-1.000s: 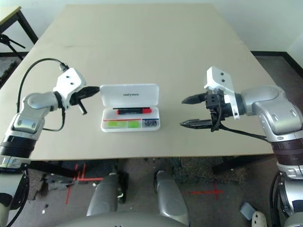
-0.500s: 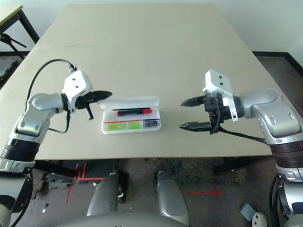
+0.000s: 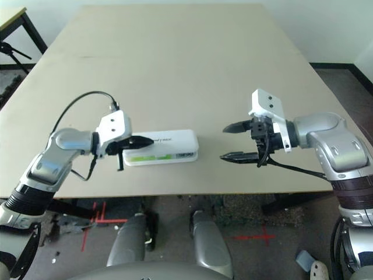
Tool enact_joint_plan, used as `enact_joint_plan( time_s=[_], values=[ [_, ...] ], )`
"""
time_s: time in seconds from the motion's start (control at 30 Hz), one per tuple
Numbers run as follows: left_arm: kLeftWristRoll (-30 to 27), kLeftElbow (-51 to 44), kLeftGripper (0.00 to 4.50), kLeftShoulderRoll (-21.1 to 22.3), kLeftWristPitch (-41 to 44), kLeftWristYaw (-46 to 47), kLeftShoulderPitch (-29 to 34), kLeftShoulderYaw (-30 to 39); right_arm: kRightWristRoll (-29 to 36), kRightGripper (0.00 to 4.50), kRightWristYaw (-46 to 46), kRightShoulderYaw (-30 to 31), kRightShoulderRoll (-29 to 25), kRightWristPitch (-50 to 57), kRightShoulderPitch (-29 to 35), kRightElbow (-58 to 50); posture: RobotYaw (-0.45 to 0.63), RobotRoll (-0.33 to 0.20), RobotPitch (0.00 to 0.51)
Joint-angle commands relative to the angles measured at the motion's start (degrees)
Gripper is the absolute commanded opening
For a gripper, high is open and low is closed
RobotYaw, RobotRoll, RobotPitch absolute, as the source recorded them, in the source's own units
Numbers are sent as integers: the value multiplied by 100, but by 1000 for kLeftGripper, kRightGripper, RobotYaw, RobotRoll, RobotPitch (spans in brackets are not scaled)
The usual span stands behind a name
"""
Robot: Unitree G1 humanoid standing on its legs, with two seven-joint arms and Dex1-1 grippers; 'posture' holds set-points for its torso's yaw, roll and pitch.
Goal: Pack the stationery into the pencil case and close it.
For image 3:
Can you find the white perforated shoe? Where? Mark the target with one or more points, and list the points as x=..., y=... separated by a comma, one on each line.
x=319, y=271

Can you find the speckled black rubber mat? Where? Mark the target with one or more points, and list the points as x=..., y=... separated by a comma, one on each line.
x=247, y=210

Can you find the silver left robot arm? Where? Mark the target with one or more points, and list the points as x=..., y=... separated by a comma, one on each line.
x=67, y=140

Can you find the grey robot torso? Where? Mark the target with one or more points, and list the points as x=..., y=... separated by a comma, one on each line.
x=145, y=272

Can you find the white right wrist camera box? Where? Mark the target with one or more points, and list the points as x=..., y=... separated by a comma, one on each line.
x=268, y=102

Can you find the grey robot right leg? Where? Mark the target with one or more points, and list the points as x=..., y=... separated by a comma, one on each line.
x=209, y=242

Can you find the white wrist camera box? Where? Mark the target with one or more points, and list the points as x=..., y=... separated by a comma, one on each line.
x=113, y=122
x=268, y=102

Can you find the grey robot leg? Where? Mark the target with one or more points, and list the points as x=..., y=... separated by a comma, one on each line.
x=209, y=242
x=128, y=242

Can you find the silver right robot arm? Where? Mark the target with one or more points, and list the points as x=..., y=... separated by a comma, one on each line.
x=335, y=137

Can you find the grey robot left leg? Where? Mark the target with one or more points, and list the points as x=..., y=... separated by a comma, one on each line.
x=128, y=242

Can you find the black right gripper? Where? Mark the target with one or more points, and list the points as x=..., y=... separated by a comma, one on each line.
x=263, y=134

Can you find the black tripod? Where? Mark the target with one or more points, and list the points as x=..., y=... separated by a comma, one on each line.
x=7, y=48

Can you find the blue-grey block on floor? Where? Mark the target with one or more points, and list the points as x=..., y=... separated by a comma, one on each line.
x=304, y=260

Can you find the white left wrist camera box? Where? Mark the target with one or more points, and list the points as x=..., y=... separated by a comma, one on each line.
x=113, y=122

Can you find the white plastic pencil case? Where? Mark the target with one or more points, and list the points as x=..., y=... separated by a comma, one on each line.
x=180, y=140

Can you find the beige side table black frame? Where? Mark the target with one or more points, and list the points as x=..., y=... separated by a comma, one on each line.
x=13, y=17

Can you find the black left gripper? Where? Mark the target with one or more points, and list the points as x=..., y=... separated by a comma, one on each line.
x=119, y=147

